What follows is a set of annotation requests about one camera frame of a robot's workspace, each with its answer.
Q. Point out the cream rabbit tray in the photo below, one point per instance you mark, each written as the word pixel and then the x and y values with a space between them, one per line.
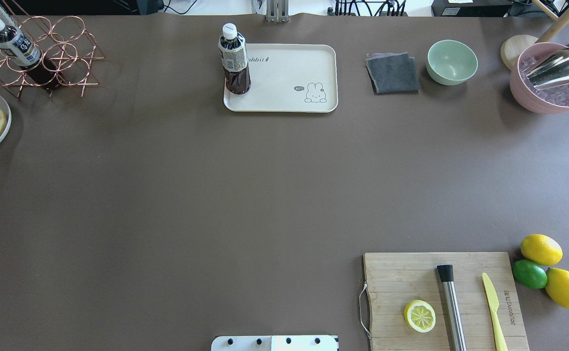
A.
pixel 288 78

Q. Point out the dark drink bottle on tray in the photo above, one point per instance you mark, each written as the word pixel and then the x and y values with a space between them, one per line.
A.
pixel 233 54

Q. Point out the wooden cutting board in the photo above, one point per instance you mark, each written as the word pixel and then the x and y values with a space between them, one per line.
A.
pixel 395 279

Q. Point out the grey folded cloth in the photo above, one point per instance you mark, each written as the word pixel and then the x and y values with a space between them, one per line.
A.
pixel 392 73

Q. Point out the steel muddler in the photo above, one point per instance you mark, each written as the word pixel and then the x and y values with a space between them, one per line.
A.
pixel 455 327

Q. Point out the half lemon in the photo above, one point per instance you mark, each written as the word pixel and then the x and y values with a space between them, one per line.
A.
pixel 420 316

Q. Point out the green bowl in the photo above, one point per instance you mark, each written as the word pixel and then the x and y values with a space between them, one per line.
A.
pixel 450 62

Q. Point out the yellow plastic knife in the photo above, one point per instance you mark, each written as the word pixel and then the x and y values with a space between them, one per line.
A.
pixel 494 303

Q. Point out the green lime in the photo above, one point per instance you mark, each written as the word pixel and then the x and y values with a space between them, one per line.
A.
pixel 530 274

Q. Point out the yellow lemon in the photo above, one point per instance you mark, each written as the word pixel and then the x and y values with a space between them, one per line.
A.
pixel 557 286
pixel 541 249

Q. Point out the dark drink bottle in rack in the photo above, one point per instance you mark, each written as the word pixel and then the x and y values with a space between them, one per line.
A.
pixel 28 57

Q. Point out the pink bowl with ice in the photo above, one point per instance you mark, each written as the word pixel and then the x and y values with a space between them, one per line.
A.
pixel 549 101

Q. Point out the metal ice scoop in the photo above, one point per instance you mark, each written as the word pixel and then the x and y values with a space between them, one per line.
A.
pixel 552 72

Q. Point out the aluminium frame post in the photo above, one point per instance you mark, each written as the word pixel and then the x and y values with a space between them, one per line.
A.
pixel 277 11

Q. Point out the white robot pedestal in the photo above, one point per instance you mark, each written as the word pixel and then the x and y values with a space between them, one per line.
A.
pixel 306 342

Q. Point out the copper wire bottle rack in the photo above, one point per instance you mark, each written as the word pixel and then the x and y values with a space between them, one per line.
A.
pixel 68 53

